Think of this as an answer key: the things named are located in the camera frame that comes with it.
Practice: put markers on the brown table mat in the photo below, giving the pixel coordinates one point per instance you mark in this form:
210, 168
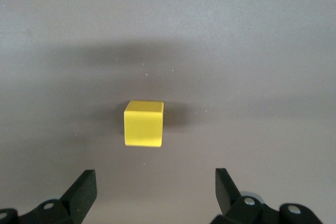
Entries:
168, 24

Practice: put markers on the yellow wooden block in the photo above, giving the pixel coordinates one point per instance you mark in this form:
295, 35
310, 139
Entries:
143, 127

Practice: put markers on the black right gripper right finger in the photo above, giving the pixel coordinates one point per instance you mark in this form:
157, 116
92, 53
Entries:
249, 208

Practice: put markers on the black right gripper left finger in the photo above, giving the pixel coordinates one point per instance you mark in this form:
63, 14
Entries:
60, 208

